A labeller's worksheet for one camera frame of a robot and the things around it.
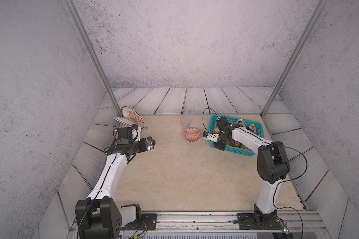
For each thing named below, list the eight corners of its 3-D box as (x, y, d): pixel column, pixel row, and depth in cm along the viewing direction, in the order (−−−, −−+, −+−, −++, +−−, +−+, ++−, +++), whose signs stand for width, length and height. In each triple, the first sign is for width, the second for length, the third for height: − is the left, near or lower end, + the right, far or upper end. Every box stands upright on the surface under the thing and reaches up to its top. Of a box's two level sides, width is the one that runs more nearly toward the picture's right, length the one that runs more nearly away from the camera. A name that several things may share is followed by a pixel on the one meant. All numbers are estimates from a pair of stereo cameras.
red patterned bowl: (181, 137, 109) (181, 133, 106) (190, 128, 114) (190, 124, 111) (193, 145, 104) (193, 141, 101) (202, 135, 110) (202, 132, 107)
